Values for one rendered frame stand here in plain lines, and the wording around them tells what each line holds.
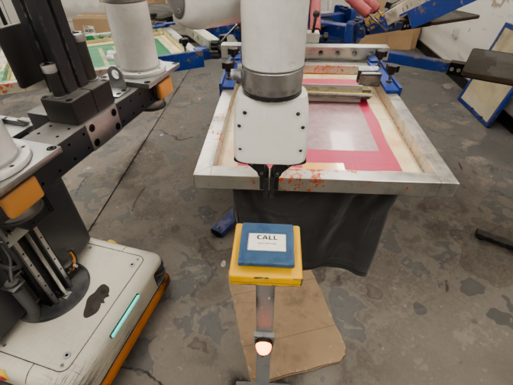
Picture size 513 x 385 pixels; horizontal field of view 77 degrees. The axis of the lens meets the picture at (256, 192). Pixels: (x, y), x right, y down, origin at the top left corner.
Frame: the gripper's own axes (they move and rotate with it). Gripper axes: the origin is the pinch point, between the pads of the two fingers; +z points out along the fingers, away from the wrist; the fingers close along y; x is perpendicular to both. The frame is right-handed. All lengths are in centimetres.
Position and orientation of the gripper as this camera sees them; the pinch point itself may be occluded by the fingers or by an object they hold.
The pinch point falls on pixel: (269, 182)
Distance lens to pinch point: 51.0
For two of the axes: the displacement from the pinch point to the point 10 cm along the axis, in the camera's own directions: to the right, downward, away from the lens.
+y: 10.0, 0.3, -0.4
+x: 0.5, -6.4, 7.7
